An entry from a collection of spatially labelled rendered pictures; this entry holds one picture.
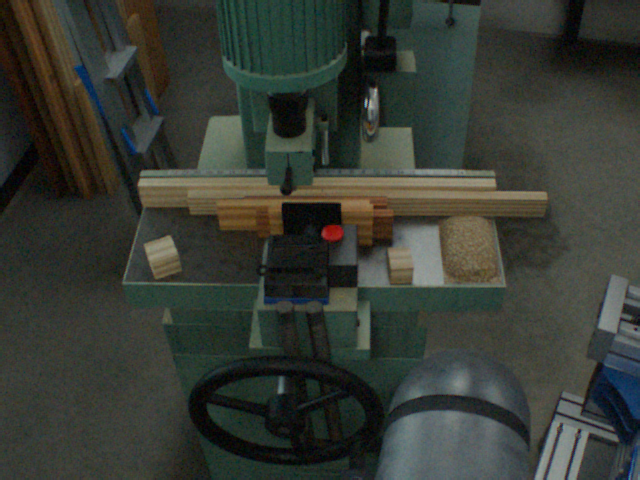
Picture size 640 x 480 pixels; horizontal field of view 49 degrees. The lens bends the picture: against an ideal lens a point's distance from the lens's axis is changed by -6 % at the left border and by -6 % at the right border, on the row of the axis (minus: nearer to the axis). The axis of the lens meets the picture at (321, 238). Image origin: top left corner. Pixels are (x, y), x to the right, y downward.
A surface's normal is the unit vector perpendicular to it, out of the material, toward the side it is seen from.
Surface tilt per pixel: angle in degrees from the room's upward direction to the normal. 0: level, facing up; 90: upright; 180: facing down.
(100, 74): 81
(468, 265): 31
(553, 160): 0
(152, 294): 90
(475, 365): 22
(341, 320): 90
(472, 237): 2
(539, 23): 90
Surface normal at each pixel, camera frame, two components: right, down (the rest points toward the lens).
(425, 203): -0.04, 0.72
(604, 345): -0.43, 0.65
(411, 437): -0.61, -0.65
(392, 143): -0.03, -0.70
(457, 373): -0.08, -0.86
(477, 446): 0.18, -0.66
